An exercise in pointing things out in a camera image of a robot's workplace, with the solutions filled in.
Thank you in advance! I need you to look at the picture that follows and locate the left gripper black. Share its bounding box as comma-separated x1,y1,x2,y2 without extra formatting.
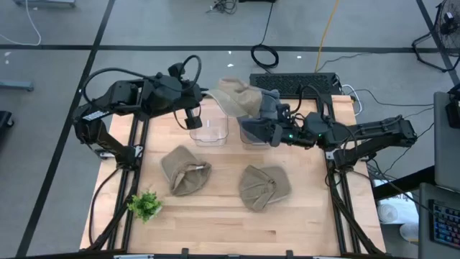
150,75,210,130

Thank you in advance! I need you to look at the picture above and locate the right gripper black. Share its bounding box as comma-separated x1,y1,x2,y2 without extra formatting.
269,104,310,147

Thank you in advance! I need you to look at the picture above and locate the beige cap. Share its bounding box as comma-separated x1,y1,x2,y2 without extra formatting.
239,164,292,212
160,145,213,197
203,76,264,119

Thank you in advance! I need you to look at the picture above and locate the clear plastic bin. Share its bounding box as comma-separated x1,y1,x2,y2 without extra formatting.
189,95,230,147
239,118,277,150

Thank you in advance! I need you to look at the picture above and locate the black keyboard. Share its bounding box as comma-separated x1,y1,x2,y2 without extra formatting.
249,73,342,99

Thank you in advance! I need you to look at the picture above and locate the black desk beam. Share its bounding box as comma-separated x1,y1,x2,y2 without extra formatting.
372,165,438,201

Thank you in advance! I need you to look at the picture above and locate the white box with rolls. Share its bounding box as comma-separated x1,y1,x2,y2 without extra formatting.
375,179,420,242

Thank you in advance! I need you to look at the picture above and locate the small green potted plant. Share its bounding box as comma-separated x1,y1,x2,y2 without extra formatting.
126,190,163,224

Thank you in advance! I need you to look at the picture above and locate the black desk device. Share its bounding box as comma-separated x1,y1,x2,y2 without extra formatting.
445,84,460,130

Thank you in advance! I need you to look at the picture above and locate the grey desk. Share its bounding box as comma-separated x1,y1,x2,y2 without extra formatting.
418,182,460,259

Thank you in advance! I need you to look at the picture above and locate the backlit colourful keyboard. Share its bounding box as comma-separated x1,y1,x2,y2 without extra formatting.
428,199,460,250

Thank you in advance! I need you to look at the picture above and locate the grey metal foot bar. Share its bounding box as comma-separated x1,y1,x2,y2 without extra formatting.
0,78,35,92

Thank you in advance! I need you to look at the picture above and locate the black standing fan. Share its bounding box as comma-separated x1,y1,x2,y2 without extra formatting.
412,0,460,73

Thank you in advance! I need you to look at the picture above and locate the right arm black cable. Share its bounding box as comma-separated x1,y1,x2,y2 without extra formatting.
297,85,326,122

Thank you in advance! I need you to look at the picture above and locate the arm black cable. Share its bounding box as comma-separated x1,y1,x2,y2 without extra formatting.
81,54,203,105
297,85,326,122

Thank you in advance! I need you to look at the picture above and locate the coiled black cable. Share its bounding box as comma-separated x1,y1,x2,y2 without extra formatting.
250,0,280,70

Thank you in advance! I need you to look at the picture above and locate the white cable by case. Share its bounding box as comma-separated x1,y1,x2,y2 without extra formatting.
340,83,364,113

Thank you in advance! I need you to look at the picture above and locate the black cable tangle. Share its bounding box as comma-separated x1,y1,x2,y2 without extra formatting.
206,0,239,15

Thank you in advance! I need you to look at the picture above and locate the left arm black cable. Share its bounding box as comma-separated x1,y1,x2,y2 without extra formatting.
81,54,203,105

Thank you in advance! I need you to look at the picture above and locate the black aluminium frame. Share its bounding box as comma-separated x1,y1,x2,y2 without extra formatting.
86,91,387,259

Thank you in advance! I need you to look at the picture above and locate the yellow floor cable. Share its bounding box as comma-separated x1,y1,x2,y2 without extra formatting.
315,0,341,73

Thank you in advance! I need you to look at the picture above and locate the black cable along table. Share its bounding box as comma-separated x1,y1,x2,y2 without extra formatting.
88,165,122,249

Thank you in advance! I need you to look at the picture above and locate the white floor cable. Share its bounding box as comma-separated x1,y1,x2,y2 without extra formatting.
0,0,42,47

